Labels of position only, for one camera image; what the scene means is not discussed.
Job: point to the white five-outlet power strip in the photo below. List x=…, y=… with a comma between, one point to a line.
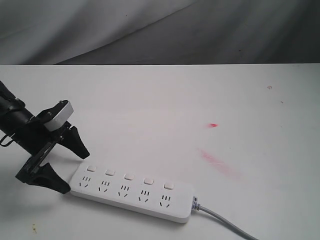
x=141, y=193

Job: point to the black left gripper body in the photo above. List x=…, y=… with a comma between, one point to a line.
x=38, y=142

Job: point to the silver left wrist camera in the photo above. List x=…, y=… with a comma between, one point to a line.
x=64, y=111

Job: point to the white backdrop cloth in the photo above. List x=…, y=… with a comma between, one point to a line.
x=159, y=32

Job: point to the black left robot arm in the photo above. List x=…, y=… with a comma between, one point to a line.
x=14, y=115

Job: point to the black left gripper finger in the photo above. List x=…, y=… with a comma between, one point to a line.
x=72, y=141
x=46, y=177

